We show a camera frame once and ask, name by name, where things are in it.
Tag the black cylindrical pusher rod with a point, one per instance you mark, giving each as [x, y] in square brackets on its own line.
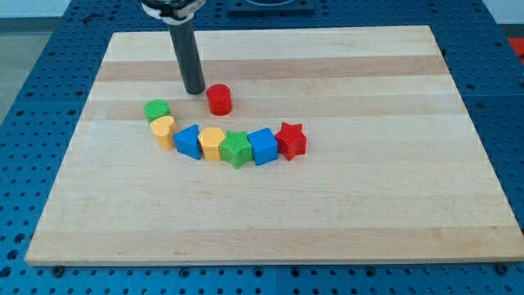
[187, 55]

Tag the silver white tool mount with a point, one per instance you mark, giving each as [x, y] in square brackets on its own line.
[172, 12]

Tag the red cylinder block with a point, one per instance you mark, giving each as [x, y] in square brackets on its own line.
[219, 99]

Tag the green cylinder block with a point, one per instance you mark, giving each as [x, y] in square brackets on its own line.
[155, 109]

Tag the yellow heart block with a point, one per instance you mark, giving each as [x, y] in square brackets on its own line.
[164, 129]

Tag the yellow hexagon block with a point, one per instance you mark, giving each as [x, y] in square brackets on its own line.
[210, 139]

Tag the blue triangle block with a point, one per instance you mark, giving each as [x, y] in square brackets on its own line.
[186, 142]

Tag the green star block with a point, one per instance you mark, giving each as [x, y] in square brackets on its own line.
[236, 148]

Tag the blue cube block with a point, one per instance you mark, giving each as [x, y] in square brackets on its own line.
[264, 146]

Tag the red star block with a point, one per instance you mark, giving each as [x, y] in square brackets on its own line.
[291, 140]

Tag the light wooden board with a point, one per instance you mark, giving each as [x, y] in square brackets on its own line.
[394, 171]

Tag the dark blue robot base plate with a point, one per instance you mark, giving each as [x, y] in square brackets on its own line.
[251, 7]

